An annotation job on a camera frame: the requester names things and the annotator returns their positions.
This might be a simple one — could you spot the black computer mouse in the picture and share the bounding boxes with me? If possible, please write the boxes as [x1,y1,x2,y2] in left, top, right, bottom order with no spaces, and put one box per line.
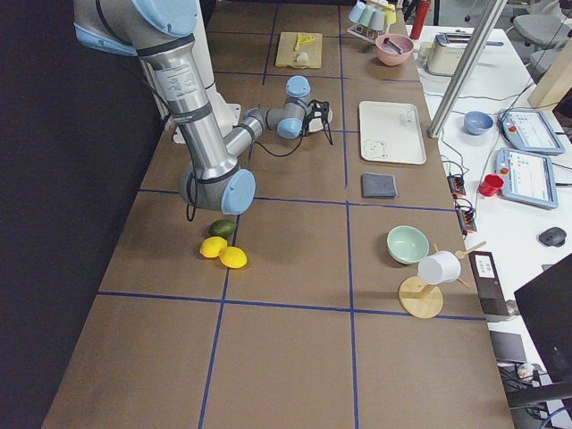
[538,227,567,247]

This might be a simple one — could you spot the pink bowl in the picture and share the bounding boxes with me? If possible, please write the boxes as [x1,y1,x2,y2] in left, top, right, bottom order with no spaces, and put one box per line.
[375,34,414,66]

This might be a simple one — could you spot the black steel tongs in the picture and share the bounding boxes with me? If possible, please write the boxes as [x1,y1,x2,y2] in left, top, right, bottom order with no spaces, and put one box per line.
[383,38,403,55]

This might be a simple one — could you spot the lower teach pendant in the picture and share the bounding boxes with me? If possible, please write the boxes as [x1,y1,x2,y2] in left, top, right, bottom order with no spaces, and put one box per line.
[494,147,559,209]

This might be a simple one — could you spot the green avocado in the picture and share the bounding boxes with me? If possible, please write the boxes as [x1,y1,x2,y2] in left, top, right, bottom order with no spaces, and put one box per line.
[208,219,237,239]

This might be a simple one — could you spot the upper teach pendant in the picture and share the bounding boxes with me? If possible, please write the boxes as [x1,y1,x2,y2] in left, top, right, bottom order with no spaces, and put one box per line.
[499,108,565,156]

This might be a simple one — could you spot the black box with label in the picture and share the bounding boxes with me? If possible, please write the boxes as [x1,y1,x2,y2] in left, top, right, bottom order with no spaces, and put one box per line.
[469,251,511,322]

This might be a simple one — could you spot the black monitor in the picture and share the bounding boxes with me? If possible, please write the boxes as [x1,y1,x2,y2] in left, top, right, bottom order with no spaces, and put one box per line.
[507,256,571,408]

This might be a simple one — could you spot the red bottle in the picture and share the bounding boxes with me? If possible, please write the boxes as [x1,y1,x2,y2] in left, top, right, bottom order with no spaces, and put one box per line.
[409,0,431,40]

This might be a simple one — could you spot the cream bear tray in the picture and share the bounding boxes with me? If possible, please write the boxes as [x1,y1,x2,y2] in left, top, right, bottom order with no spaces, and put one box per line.
[358,101,426,165]

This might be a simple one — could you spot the white mug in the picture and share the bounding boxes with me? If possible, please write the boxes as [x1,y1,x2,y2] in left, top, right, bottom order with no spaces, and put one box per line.
[417,250,461,285]

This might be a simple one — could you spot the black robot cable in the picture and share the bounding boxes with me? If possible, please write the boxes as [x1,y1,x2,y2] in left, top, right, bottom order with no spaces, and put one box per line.
[248,100,334,158]

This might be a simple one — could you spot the mint green bowl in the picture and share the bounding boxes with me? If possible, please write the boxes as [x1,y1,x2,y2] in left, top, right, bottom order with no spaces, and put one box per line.
[386,225,429,265]

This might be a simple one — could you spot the red cup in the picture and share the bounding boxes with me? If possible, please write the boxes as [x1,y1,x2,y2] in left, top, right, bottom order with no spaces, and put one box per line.
[478,174,504,197]

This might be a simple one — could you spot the metal cup rack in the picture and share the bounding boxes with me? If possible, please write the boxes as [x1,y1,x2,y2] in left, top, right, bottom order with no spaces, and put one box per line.
[347,0,400,43]

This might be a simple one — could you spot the aluminium frame post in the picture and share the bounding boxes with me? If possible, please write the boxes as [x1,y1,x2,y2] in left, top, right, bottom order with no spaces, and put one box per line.
[427,0,508,138]

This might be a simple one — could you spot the cream toaster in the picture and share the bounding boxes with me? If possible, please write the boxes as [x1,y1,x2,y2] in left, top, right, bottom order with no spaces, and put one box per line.
[425,32,472,77]

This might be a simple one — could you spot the grey folded cloth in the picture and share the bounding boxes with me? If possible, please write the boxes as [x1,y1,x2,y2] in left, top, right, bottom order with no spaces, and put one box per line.
[361,172,399,199]

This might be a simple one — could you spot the teach pendant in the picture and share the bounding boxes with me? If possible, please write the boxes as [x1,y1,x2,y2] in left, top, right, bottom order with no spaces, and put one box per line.
[494,147,559,209]
[499,108,565,156]

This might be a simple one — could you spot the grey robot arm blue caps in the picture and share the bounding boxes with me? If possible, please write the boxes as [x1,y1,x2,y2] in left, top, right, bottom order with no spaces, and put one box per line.
[73,1,329,215]

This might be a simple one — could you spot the black power strip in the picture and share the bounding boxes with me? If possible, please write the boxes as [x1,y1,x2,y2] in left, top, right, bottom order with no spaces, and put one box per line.
[447,174,477,237]

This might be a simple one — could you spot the wooden mug tree stand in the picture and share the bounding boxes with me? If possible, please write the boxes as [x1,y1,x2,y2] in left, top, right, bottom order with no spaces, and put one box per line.
[398,241,486,319]

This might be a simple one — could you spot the yellow-green peeler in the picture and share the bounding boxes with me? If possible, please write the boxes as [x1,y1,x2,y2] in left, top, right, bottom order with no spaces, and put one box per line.
[293,33,315,52]

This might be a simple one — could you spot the yellow lemon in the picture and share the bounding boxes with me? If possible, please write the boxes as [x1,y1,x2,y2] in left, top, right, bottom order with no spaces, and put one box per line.
[218,246,248,269]
[199,236,228,258]

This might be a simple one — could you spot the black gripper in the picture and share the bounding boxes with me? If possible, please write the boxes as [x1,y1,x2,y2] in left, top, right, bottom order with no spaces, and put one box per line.
[305,100,329,134]

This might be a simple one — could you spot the white steamed bun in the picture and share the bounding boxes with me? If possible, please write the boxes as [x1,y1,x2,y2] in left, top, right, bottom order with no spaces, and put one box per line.
[296,52,309,66]

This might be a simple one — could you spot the wooden cutting board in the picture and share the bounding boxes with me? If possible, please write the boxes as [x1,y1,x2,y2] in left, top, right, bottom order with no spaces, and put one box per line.
[274,32,323,69]

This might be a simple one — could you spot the blue bowl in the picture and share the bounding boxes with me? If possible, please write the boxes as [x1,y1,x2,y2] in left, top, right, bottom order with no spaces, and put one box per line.
[463,111,494,136]

